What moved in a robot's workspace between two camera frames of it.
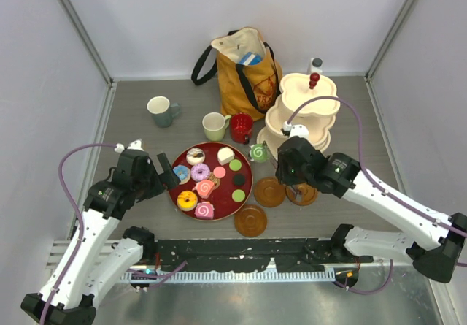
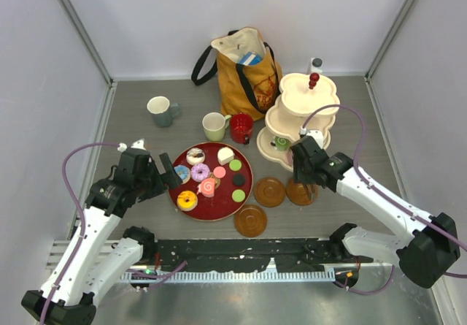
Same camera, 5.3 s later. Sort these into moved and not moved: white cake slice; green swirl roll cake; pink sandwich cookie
Moved: green swirl roll cake
Not moved: pink sandwich cookie; white cake slice
